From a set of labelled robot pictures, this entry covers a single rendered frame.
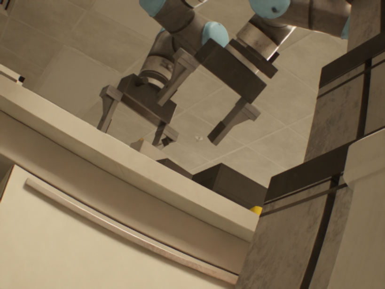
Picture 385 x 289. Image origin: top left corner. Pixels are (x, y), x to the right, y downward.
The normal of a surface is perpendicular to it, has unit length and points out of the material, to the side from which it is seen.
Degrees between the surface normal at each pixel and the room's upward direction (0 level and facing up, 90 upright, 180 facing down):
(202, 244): 90
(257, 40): 125
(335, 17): 131
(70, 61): 180
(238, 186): 90
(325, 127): 90
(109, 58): 180
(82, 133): 90
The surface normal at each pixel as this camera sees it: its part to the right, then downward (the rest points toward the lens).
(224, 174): 0.46, -0.24
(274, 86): -0.32, 0.86
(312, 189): -0.84, -0.45
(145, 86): 0.63, -0.14
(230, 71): 0.28, 0.45
